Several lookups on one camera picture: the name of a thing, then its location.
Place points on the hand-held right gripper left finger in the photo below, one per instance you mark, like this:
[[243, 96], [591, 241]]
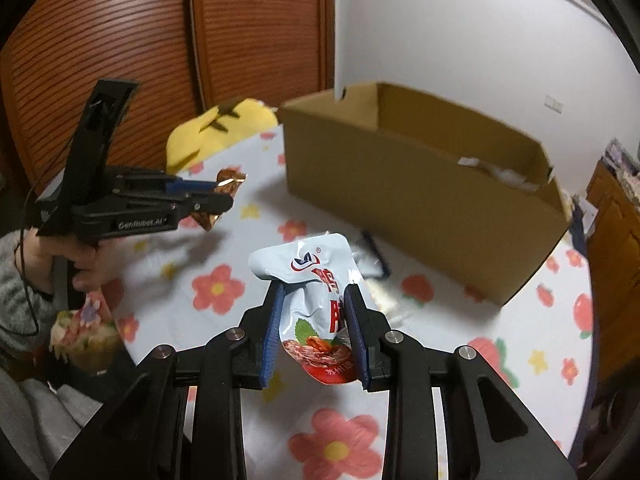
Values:
[[274, 330]]

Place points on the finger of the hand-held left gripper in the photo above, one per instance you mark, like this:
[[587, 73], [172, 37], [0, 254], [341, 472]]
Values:
[[210, 205], [192, 187]]

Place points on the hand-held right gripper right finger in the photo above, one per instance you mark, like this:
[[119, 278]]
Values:
[[356, 330]]

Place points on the brown gold snack wrapper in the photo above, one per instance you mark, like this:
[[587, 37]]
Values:
[[225, 185]]

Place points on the white and red snack pouch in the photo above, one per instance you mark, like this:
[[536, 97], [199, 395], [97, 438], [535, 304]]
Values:
[[312, 310]]

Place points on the brown cardboard box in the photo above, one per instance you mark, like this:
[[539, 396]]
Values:
[[415, 200]]

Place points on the person's left forearm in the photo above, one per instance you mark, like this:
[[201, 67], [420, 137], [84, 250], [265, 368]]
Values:
[[22, 300]]

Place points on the person's left hand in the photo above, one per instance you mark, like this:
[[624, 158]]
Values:
[[85, 270]]

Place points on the yellow pillow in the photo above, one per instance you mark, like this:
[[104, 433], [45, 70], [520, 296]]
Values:
[[215, 130]]

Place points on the white and blue snack packet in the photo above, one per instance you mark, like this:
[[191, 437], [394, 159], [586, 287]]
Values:
[[376, 255]]

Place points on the flower printed blanket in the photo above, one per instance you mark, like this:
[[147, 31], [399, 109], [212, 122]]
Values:
[[450, 350]]

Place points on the brown slatted wooden wardrobe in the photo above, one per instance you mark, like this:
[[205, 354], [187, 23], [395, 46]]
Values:
[[125, 50]]

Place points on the floral quilt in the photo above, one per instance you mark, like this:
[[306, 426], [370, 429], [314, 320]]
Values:
[[85, 335]]

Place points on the white packets in box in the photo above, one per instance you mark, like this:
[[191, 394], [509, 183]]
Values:
[[500, 174]]

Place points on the dark blue bedsheet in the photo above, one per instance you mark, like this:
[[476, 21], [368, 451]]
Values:
[[580, 225]]

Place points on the wooden cabinet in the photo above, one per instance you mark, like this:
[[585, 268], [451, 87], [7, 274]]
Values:
[[615, 260]]

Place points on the white wall socket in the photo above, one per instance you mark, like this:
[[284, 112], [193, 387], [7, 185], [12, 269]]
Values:
[[553, 103]]

